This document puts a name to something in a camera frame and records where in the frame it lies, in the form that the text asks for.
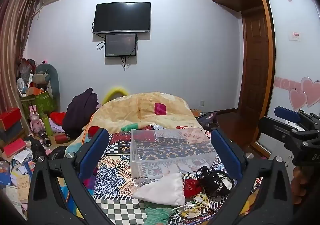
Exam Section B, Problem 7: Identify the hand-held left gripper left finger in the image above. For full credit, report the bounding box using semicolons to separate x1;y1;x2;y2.
27;128;116;225

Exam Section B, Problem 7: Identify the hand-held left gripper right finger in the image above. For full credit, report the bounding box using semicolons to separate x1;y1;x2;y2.
211;129;294;225

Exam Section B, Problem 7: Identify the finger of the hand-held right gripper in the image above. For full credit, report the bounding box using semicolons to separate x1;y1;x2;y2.
274;106;303;123
258;116;292;141

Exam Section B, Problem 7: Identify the clear plastic storage box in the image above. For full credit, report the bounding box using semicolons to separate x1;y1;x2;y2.
130;127;217;183

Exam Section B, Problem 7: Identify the white drawstring pouch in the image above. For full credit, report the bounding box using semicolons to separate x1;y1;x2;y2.
132;172;186;206

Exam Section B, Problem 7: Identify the person's right hand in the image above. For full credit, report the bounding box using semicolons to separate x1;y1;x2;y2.
291;165;312;198

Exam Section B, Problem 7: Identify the black patterned fabric pouch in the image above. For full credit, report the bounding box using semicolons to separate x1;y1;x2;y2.
196;166;235;197

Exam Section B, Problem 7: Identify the red can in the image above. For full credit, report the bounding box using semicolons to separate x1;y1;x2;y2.
55;134;71;144

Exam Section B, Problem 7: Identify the patchwork printed blanket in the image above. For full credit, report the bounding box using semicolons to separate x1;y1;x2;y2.
57;125;265;225

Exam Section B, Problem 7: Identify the dark floor clutter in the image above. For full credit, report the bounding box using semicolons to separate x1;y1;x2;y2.
190;109;218;131

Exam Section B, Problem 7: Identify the dark clothes pile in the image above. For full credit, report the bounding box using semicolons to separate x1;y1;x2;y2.
62;88;99;138

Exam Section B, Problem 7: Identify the red cloth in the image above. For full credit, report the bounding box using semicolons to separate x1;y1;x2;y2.
50;112;67;126

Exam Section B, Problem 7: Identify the red fabric pouch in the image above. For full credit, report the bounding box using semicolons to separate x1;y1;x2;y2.
184;177;204;198

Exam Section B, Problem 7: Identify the frosted heart sliding door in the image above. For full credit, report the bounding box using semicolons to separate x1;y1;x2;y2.
260;0;320;158

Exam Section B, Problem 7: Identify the yellow floral quilt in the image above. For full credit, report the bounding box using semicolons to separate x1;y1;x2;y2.
65;92;200;156

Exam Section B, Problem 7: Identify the green bottle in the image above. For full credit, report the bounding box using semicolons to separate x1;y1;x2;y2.
42;114;54;137

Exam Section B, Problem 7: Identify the brown wooden door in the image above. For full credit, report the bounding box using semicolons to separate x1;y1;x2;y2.
237;11;273;117

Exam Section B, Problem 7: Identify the yellow floral fabric pouch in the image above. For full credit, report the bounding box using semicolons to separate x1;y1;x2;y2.
179;192;209;218

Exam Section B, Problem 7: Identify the yellow hoop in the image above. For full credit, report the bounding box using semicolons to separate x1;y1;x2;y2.
102;86;129;104

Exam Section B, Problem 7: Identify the pink bunny toy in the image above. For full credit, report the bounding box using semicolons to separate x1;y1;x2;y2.
29;105;44;137

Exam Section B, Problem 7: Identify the green cardboard box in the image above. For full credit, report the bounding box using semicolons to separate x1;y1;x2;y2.
20;90;58;121

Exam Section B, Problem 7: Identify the red book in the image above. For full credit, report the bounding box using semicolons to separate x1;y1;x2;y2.
3;139;27;158

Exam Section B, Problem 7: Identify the white door label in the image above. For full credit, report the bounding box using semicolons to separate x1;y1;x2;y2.
288;30;303;41

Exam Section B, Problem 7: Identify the pile of papers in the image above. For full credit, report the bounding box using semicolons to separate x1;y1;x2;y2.
0;149;36;214

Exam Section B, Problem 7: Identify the grey plush toy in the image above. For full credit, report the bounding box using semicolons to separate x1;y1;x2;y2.
35;63;61;105

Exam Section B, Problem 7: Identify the red storage box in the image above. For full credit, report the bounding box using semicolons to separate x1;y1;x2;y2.
0;107;23;131

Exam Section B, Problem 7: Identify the green knitted cloth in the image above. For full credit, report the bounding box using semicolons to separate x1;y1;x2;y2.
144;201;181;225

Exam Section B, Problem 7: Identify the striped brown curtain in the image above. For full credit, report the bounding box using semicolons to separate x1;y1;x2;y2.
0;0;44;115

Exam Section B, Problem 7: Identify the black monitor cable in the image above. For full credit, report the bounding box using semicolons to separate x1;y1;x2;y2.
121;55;132;71

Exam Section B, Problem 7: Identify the small wall monitor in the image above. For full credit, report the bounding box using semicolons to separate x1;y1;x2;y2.
105;33;138;58

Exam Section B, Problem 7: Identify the black wall television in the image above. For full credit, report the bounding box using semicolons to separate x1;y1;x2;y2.
93;2;151;35

